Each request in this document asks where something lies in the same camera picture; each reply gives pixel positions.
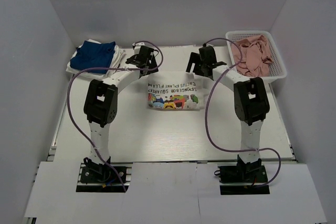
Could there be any blue t-shirt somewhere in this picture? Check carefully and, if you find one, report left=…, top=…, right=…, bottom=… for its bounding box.
left=70, top=40, right=116, bottom=70

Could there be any pink t-shirt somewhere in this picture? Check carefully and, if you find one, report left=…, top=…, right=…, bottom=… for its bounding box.
left=235, top=35, right=274, bottom=78

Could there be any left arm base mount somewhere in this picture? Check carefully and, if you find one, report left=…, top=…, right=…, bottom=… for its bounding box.
left=76, top=157, right=131, bottom=193

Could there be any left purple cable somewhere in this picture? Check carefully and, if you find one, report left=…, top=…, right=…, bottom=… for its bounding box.
left=67, top=40, right=164, bottom=192

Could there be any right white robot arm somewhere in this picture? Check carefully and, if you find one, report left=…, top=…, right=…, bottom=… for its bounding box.
left=186, top=46, right=270, bottom=182

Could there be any white plastic basket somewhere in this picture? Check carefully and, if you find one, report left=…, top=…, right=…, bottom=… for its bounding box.
left=225, top=30, right=287, bottom=83

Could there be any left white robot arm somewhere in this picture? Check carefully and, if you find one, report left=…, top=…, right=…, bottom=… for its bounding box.
left=83, top=46, right=158, bottom=182

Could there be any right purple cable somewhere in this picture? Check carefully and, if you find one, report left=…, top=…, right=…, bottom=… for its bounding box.
left=202, top=37, right=281, bottom=188

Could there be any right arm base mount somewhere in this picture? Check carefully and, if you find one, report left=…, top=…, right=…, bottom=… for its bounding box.
left=214, top=158, right=270, bottom=195

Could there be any purple cable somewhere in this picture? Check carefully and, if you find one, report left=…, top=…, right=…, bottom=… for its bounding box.
left=202, top=37, right=281, bottom=188
left=67, top=40, right=164, bottom=192

